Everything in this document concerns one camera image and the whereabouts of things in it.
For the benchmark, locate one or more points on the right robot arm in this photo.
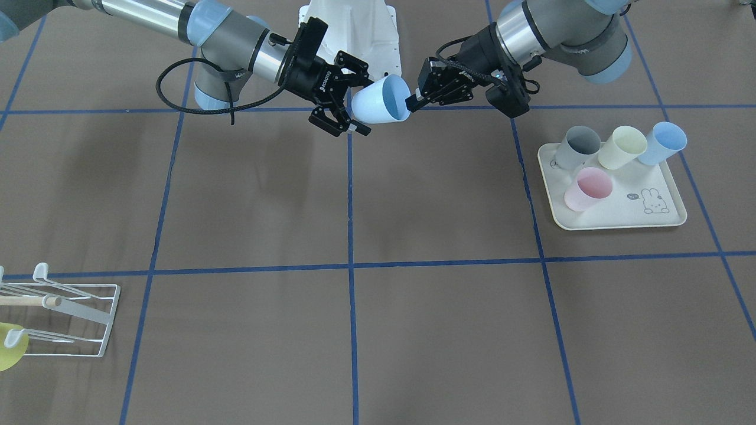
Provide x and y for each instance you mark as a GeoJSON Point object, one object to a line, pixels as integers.
{"type": "Point", "coordinates": [242, 63]}

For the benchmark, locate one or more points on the pink plastic cup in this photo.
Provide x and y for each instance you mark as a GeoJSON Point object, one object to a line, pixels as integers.
{"type": "Point", "coordinates": [590, 186]}

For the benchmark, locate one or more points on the white wire cup rack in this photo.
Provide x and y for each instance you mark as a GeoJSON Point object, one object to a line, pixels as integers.
{"type": "Point", "coordinates": [61, 319]}

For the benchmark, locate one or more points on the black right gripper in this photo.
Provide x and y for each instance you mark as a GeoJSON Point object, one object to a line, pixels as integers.
{"type": "Point", "coordinates": [308, 78]}

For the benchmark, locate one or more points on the grey plastic cup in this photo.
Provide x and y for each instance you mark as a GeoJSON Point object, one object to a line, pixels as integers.
{"type": "Point", "coordinates": [579, 144]}

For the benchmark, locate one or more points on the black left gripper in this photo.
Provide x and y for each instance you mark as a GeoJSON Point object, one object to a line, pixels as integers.
{"type": "Point", "coordinates": [479, 55]}

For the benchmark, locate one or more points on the yellow-green plastic cup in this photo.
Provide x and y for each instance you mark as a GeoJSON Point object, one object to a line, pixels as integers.
{"type": "Point", "coordinates": [14, 344]}

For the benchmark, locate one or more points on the cream plastic tray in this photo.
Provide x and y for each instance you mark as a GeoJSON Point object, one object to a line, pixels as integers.
{"type": "Point", "coordinates": [642, 197]}

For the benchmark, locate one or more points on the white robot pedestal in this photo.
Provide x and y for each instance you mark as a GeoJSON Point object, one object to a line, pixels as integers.
{"type": "Point", "coordinates": [367, 30]}

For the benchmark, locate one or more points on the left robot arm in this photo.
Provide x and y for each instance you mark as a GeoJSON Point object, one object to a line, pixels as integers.
{"type": "Point", "coordinates": [585, 35]}

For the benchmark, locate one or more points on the pale yellow plastic cup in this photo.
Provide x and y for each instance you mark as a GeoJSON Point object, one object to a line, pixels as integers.
{"type": "Point", "coordinates": [624, 145]}

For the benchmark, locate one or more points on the light blue plastic cup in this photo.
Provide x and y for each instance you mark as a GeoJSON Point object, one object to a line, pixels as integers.
{"type": "Point", "coordinates": [382, 102]}

